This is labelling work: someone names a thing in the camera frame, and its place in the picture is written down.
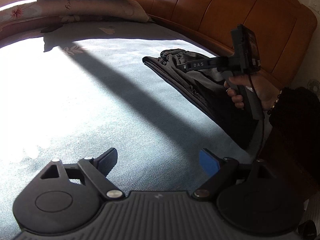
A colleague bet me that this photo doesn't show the black track pants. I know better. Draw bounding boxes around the black track pants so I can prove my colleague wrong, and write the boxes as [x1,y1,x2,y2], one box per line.
[142,49,264,151]

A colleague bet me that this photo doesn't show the black right sleeve forearm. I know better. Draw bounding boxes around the black right sleeve forearm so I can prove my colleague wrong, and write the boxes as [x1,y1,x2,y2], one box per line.
[257,87,319,203]

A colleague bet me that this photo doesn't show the person's hand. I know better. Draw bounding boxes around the person's hand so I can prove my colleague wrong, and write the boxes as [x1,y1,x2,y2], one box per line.
[224,73,280,111]

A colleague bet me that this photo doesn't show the gripper display screen unit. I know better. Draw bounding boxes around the gripper display screen unit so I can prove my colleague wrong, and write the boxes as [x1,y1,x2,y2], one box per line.
[237,24,261,75]

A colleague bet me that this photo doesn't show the wooden headboard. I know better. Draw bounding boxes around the wooden headboard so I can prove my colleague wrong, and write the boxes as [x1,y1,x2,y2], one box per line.
[136,0,317,87]

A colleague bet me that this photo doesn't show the blue floral bed sheet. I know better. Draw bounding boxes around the blue floral bed sheet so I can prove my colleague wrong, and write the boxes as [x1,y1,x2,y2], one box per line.
[1,22,251,239]

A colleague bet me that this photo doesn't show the small white desk fan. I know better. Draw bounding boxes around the small white desk fan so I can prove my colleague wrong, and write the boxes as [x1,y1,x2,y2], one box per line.
[307,79,320,97]

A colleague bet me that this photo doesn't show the pink floral quilt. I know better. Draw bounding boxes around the pink floral quilt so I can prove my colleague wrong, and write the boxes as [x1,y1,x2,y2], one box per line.
[1,0,65,40]

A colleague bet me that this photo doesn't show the beige floral pillow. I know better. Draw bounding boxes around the beige floral pillow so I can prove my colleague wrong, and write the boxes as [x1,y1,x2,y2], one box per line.
[0,0,151,27]

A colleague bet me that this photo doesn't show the black bead bracelet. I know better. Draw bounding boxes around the black bead bracelet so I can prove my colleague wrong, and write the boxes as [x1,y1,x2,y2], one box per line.
[265,89,283,116]

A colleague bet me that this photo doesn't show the white wall switch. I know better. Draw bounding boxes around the white wall switch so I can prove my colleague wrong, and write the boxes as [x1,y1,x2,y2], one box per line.
[308,0,320,14]

